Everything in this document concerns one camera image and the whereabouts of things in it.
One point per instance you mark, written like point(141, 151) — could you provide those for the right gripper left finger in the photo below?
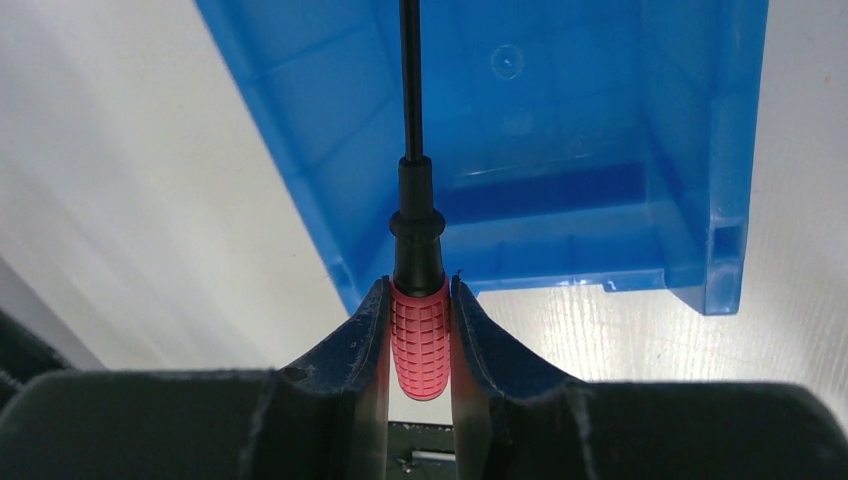
point(323, 416)

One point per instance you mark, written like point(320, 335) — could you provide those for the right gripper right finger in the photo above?
point(517, 416)

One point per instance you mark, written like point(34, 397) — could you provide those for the red-handled black screwdriver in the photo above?
point(420, 296)

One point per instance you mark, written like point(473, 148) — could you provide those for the blue plastic storage bin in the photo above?
point(573, 142)

